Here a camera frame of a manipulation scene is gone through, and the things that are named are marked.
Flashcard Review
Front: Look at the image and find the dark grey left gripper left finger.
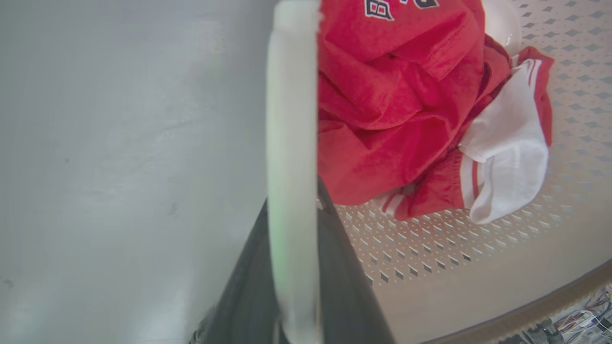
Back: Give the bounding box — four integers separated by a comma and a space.
190, 200, 281, 344

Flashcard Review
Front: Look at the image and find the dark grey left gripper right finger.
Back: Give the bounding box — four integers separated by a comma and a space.
317, 176, 396, 344

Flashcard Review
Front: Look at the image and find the red and white jersey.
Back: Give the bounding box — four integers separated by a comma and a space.
317, 0, 555, 225

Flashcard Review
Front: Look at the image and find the white rounded plastic object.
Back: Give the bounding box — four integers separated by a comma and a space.
481, 0, 523, 57

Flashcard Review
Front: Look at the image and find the white perforated laundry basket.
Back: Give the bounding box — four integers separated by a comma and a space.
266, 0, 612, 344

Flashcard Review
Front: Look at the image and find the coloured wire bundle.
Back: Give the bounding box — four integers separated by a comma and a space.
497, 283, 612, 344

